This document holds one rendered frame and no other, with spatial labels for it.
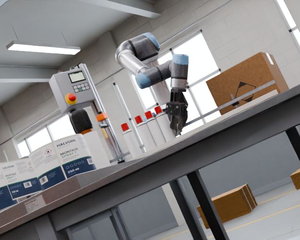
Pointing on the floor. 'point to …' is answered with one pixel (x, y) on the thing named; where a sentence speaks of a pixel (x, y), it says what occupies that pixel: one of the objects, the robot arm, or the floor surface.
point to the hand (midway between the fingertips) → (176, 133)
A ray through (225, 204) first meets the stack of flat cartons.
